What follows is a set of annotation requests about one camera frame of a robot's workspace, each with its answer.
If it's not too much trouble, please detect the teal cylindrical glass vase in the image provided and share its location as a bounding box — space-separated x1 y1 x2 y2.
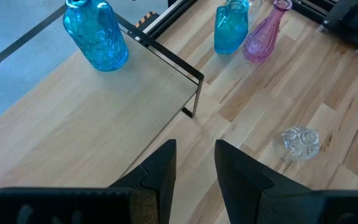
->
62 0 130 73

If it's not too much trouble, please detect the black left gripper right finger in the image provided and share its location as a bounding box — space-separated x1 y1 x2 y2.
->
214 139 323 224

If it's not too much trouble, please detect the tall pink glass vase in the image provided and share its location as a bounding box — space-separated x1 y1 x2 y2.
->
242 0 293 64

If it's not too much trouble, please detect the black aluminium frame rail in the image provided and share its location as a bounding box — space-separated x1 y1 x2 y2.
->
135 0 200 47
291 0 337 24

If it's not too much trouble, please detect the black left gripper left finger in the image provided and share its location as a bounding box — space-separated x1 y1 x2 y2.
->
109 139 178 224

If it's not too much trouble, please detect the teal flask-shaped glass vase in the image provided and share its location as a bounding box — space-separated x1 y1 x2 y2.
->
213 0 250 55

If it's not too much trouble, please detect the wooden shelf black metal frame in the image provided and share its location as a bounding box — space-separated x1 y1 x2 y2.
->
0 14 205 195

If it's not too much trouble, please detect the hazard striped cable ramp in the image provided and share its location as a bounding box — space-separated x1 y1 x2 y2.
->
134 11 160 29

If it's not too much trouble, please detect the clear round glass vase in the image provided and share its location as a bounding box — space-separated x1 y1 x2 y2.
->
272 125 321 162

